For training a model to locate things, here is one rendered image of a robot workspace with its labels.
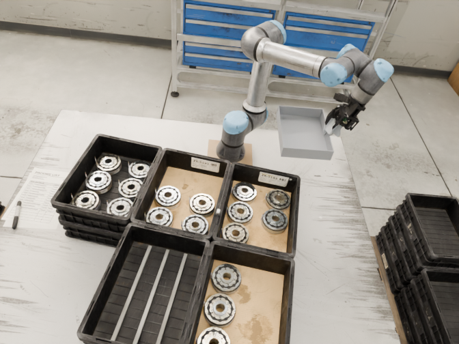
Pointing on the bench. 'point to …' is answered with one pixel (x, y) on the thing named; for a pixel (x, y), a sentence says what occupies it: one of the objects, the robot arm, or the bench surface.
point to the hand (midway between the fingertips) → (326, 132)
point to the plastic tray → (303, 133)
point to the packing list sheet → (37, 201)
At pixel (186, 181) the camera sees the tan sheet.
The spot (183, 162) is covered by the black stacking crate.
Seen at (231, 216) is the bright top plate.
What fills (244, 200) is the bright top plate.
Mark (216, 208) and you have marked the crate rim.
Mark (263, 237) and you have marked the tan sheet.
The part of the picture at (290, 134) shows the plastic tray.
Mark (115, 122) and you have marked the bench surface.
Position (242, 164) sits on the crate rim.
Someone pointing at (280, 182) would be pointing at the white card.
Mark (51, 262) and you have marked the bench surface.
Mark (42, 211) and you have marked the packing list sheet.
